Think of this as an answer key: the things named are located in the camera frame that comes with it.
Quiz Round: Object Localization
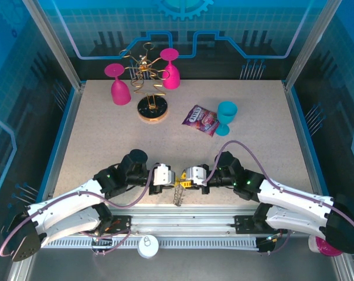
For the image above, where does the metal disc with key rings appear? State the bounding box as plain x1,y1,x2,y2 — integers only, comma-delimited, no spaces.
172,186,186,207

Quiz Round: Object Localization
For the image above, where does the purple candy bag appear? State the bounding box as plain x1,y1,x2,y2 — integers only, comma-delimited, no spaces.
181,104,220,138

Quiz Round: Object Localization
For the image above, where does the teal plastic goblet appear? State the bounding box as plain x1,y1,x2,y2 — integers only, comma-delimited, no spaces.
215,101,239,138

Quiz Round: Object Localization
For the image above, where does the white round lid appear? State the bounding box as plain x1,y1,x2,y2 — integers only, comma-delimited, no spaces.
137,235,159,259

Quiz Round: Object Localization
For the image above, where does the pink plastic goblet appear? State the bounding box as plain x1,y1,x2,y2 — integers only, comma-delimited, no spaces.
159,48,181,90
104,63,132,106

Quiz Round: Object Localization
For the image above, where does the pink lidded white cup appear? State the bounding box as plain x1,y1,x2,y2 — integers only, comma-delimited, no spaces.
308,235,343,258

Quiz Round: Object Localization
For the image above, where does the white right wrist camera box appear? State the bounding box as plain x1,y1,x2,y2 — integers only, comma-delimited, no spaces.
184,165,209,187

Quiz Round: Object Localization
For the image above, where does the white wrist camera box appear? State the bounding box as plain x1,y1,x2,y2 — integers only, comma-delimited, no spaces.
184,165,209,187
152,163,177,187

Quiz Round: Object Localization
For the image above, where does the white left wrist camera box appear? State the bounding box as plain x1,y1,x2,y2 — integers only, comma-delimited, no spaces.
152,163,177,187

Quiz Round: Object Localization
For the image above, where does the aluminium front rail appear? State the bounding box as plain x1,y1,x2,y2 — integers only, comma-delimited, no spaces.
26,203,342,235

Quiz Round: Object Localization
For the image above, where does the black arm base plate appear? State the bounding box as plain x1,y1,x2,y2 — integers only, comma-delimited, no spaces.
100,215,133,235
234,215,271,235

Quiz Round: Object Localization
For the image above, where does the slotted grey cable duct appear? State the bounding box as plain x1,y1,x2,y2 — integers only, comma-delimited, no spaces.
43,237,260,250

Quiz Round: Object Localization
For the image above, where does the gold wire rack black base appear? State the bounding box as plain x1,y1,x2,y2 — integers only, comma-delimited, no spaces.
118,42,171,124

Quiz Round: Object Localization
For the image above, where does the aluminium frame post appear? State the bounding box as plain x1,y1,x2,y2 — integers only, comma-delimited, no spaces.
284,0,343,91
21,0,84,90

